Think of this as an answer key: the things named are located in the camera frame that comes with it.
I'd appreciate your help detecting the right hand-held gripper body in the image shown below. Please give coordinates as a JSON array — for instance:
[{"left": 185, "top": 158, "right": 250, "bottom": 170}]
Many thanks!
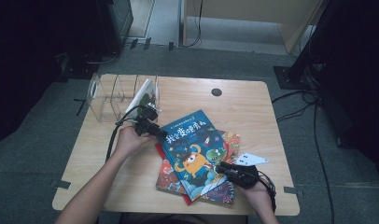
[{"left": 223, "top": 152, "right": 270, "bottom": 189}]

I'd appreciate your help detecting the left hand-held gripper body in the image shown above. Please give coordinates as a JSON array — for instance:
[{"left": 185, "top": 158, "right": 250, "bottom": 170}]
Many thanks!
[{"left": 133, "top": 102, "right": 162, "bottom": 137}]

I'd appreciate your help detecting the white caterpillar picture book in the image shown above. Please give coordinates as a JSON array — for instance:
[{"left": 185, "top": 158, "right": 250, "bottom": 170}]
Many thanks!
[{"left": 125, "top": 78, "right": 161, "bottom": 120}]

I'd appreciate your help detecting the blue monster picture book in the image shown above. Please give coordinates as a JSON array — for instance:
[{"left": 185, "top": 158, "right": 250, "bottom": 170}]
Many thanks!
[{"left": 157, "top": 109, "right": 238, "bottom": 203}]

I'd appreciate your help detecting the clear acrylic book rack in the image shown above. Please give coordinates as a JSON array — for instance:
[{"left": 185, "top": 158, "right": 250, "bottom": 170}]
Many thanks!
[{"left": 87, "top": 73, "right": 161, "bottom": 124}]

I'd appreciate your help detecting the colourful animal picture book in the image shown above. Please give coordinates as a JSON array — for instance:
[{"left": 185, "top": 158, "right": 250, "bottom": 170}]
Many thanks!
[{"left": 155, "top": 130, "right": 242, "bottom": 206}]

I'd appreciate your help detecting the person's left hand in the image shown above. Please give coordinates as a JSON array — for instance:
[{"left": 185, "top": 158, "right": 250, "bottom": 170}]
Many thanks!
[{"left": 114, "top": 125, "right": 157, "bottom": 157}]

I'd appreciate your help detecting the person's right hand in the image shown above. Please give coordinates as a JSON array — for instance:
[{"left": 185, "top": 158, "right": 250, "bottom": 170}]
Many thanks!
[{"left": 236, "top": 181, "right": 275, "bottom": 217}]

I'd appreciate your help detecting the black cabinet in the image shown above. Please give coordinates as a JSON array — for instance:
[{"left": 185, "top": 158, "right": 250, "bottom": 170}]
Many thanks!
[{"left": 97, "top": 0, "right": 134, "bottom": 54}]

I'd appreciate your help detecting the black metal stand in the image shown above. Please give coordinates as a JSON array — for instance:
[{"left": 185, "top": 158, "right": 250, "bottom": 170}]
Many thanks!
[{"left": 273, "top": 0, "right": 336, "bottom": 91}]

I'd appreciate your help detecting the black curtain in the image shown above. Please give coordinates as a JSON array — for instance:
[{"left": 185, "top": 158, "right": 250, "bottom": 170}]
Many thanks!
[
  {"left": 308, "top": 0, "right": 379, "bottom": 188},
  {"left": 0, "top": 0, "right": 117, "bottom": 147}
]

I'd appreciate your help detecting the light wooden cabinet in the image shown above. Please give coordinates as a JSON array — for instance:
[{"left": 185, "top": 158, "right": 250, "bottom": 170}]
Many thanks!
[{"left": 179, "top": 0, "right": 322, "bottom": 54}]

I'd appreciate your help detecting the black curved floor cable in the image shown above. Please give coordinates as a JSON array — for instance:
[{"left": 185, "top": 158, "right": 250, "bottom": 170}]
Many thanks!
[{"left": 86, "top": 50, "right": 122, "bottom": 65}]

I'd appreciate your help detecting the long black floor cable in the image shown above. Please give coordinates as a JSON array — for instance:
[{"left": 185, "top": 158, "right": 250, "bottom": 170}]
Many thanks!
[{"left": 313, "top": 102, "right": 335, "bottom": 224}]

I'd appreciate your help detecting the black looped floor cable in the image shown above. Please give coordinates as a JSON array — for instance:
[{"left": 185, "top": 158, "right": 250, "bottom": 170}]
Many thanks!
[{"left": 271, "top": 89, "right": 320, "bottom": 123}]

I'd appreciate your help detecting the thin black hanging cable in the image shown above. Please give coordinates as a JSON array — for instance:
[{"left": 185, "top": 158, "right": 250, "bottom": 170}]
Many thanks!
[{"left": 182, "top": 0, "right": 204, "bottom": 49}]

